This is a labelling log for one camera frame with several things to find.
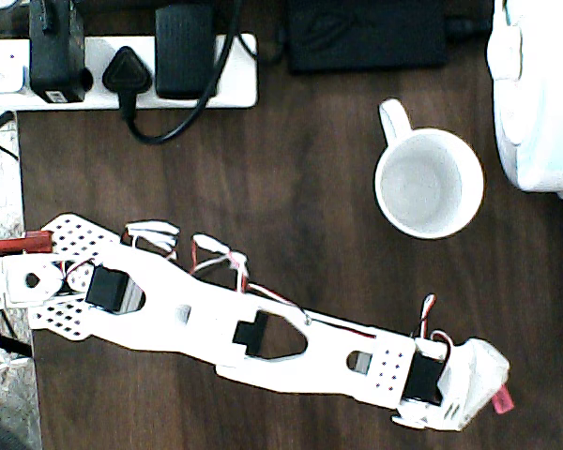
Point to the pink eraser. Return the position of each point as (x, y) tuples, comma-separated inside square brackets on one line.
[(503, 402)]

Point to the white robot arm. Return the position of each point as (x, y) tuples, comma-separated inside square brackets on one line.
[(206, 319)]

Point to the white ceramic mug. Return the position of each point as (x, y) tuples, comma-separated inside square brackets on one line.
[(427, 183)]

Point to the white rounded appliance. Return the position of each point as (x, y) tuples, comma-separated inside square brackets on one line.
[(539, 94)]

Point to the black laptop power brick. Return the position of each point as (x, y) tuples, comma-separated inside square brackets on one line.
[(366, 35)]

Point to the white power strip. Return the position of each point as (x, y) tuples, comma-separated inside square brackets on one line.
[(234, 79)]

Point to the black ribbed power adapter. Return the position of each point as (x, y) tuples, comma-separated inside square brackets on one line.
[(183, 51)]

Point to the black triangular plug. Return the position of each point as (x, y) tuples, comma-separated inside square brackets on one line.
[(124, 72)]

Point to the black adapter with label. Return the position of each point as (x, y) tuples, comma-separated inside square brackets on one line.
[(56, 51)]

